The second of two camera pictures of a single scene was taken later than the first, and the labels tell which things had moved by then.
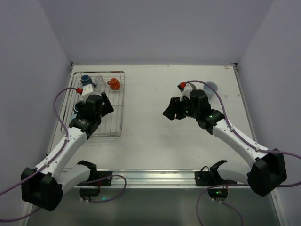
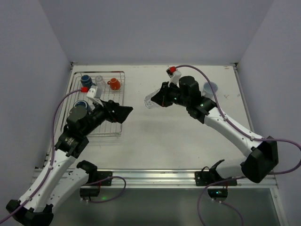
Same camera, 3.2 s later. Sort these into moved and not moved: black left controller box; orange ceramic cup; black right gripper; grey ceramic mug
Moved: black right gripper
Not moved: orange ceramic cup; grey ceramic mug; black left controller box
